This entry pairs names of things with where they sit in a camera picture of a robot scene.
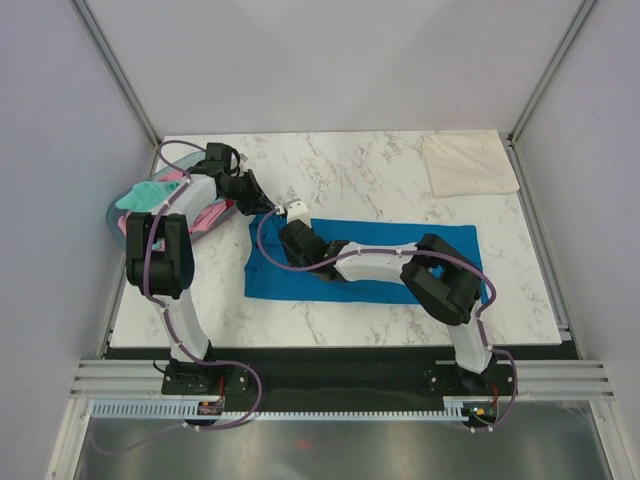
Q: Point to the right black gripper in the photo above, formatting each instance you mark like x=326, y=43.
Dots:
x=292, y=260

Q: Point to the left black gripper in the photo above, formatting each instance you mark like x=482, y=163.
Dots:
x=257, y=201

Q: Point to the blue t-shirt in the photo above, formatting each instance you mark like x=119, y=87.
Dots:
x=372, y=271

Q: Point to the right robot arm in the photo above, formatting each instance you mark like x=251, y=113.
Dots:
x=442, y=280

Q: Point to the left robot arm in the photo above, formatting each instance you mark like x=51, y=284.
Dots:
x=159, y=253

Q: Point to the pink t-shirt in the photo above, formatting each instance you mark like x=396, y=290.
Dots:
x=195, y=197

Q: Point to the grey plastic laundry basket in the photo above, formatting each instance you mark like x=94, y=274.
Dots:
x=210, y=217

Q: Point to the teal t-shirt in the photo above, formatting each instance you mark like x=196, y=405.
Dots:
x=146, y=195

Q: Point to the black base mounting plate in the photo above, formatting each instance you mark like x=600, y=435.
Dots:
x=333, y=400

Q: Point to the folded cream t-shirt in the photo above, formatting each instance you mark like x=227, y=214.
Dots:
x=467, y=163

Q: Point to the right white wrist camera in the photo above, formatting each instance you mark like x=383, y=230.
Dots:
x=297, y=210

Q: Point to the white slotted cable duct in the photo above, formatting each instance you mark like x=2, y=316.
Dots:
x=194, y=410

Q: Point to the right aluminium frame post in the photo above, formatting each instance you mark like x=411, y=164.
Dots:
x=561, y=52

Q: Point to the aluminium frame post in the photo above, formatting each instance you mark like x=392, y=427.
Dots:
x=561, y=52
x=109, y=58

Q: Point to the left aluminium frame post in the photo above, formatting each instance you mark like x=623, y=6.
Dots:
x=109, y=58

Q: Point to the aluminium rail profile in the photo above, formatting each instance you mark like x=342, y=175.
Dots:
x=531, y=379

